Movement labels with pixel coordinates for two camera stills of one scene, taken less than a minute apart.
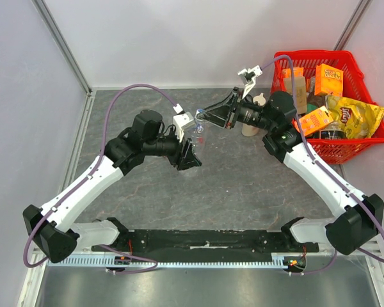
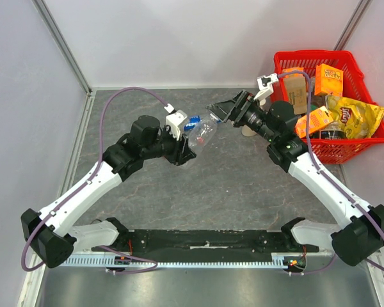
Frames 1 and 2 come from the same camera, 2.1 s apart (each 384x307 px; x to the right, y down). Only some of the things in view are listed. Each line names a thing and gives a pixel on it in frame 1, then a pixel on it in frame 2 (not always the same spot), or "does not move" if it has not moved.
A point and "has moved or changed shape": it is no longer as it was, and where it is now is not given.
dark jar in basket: [331, 130] does not move
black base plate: [213, 245] does not move
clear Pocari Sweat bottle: [200, 138] has moved or changed shape
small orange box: [298, 71] does not move
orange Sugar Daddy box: [328, 80] does not move
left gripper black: [190, 159] → [182, 152]
